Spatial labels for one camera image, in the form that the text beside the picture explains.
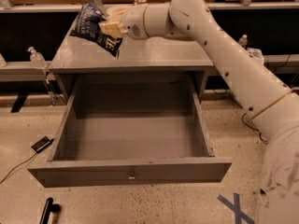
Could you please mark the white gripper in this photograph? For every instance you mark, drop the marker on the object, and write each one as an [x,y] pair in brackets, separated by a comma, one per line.
[135,21]

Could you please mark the blue chip bag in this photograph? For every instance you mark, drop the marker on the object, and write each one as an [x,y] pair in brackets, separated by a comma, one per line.
[87,27]

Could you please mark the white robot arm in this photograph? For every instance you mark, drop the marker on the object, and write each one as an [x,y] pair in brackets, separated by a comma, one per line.
[272,106]

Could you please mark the grey counter cabinet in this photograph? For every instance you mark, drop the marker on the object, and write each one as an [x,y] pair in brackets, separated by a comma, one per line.
[139,67]

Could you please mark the open grey drawer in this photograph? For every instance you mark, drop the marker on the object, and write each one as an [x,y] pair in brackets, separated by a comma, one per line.
[162,139]

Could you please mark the small metal drawer knob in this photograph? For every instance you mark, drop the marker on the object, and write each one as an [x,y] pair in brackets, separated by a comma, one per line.
[132,176]

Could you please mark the white bowl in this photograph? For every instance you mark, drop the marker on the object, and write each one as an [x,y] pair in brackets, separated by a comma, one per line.
[117,10]

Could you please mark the brown soda can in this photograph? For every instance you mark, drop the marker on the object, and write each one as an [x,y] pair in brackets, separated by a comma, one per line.
[139,2]

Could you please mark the clear pump bottle left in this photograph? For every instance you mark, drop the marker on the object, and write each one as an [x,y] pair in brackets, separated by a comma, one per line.
[37,58]

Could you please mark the clear water bottle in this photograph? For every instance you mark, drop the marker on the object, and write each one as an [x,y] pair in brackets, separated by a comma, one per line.
[243,41]

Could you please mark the black phone on floor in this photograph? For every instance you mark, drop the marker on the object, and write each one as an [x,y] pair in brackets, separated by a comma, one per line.
[42,144]

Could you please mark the crumpled white paper tag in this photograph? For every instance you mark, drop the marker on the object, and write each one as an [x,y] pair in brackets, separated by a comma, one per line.
[256,54]

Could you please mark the blue tape cross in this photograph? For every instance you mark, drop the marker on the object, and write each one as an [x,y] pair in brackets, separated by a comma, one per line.
[235,207]

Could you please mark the black handle object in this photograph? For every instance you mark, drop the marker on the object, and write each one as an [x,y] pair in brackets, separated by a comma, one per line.
[49,207]

